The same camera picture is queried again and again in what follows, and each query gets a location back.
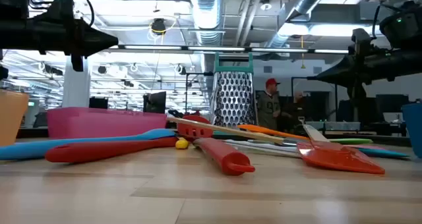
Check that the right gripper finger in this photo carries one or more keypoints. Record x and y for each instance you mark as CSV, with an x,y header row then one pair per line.
x,y
333,74

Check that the grey green patterned knife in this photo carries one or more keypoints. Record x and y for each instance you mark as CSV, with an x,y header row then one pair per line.
x,y
250,143

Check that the pink plastic bin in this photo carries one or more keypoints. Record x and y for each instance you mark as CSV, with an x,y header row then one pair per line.
x,y
105,122

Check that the green silicone spatula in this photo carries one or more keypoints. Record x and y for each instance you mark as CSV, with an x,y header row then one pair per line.
x,y
352,141

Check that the wide silver ventilation duct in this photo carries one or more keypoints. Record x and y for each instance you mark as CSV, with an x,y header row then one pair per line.
x,y
206,13

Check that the blue silicone spoon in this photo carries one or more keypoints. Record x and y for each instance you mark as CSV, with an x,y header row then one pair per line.
x,y
33,150

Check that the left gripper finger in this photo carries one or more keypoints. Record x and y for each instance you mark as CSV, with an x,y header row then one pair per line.
x,y
100,39

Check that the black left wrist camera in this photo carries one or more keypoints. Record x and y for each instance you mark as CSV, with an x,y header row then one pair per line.
x,y
66,5

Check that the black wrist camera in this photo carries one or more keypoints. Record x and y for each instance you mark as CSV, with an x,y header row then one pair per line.
x,y
361,39
66,5

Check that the orange silicone spatula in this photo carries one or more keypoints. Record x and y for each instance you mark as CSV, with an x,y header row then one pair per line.
x,y
263,130

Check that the pink silicone spatula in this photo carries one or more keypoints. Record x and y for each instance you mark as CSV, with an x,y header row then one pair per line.
x,y
369,147

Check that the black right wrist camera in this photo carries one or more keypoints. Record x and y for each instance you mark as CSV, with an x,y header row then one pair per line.
x,y
361,39

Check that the orange plastic bin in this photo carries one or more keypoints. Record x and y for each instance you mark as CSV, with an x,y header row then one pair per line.
x,y
13,118

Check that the teal metal box grater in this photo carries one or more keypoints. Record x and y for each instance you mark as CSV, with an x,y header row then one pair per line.
x,y
232,95

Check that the blue silicone spatula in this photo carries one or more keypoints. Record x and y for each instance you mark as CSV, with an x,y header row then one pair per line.
x,y
385,153

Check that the person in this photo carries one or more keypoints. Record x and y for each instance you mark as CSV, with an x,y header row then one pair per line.
x,y
298,108
268,108

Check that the white building pillar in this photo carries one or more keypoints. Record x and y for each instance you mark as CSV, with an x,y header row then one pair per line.
x,y
76,89

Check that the round ceiling sensor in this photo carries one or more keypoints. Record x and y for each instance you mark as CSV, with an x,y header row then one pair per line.
x,y
265,6

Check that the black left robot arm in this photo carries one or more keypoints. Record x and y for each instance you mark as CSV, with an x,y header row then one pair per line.
x,y
19,33

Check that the small dark office monitor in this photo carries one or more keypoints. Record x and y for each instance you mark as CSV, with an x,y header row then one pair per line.
x,y
98,102

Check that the white blue patterned knife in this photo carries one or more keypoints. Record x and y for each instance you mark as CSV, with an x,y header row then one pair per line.
x,y
270,151

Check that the blue plastic bin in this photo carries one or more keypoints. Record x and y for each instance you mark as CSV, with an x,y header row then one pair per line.
x,y
413,131

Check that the dark red solid spoon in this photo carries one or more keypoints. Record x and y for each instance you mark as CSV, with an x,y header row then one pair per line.
x,y
99,150

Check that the red slotted spoon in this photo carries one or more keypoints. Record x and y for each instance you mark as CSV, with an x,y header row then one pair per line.
x,y
224,155

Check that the yellow silicone spoon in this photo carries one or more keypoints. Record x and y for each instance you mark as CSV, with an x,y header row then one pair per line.
x,y
182,144

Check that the black metal table frame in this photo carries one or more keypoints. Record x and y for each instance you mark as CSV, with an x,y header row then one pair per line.
x,y
389,140

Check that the long strip light bar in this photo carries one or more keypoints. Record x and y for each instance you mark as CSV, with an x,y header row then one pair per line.
x,y
214,48

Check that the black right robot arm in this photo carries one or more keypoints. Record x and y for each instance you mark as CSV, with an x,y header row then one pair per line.
x,y
405,64

